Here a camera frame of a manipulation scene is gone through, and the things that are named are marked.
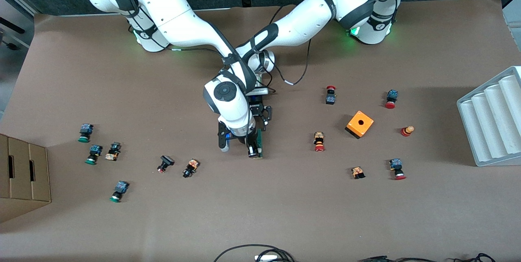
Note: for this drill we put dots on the red button blue block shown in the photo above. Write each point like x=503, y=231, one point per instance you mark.
x=396, y=166
x=391, y=96

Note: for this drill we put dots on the white plug adapter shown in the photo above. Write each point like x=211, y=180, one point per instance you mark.
x=266, y=258

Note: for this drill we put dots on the brown paper table cover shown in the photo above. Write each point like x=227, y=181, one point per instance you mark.
x=260, y=205

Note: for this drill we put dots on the red yellow knob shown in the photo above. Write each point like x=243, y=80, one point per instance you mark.
x=406, y=131

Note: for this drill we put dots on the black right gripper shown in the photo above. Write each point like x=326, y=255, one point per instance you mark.
x=251, y=140

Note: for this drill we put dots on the black square button red base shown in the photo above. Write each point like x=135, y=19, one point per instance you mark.
x=166, y=161

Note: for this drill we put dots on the cardboard box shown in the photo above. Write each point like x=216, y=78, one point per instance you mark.
x=24, y=180

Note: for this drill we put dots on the red mushroom button orange block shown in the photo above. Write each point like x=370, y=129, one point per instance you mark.
x=319, y=138

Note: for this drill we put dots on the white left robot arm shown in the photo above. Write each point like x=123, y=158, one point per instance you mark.
x=309, y=18

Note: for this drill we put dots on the small orange contact block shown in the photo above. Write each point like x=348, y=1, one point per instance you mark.
x=357, y=171

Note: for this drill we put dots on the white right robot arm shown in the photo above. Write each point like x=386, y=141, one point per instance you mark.
x=183, y=18

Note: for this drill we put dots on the black selector switch orange block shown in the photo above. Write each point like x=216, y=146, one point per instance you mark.
x=191, y=167

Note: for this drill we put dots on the orange button enclosure box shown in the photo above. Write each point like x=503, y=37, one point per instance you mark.
x=363, y=127

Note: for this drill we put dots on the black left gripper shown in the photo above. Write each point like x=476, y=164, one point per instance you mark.
x=259, y=111

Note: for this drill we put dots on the grey ribbed tray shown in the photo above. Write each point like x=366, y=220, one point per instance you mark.
x=488, y=123

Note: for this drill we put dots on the green load switch white slider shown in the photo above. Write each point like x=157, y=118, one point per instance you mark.
x=262, y=144

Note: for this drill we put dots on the green push button blue block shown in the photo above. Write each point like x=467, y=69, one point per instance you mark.
x=120, y=188
x=94, y=153
x=85, y=132

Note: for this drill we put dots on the red button black block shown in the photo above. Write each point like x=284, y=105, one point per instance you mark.
x=330, y=98

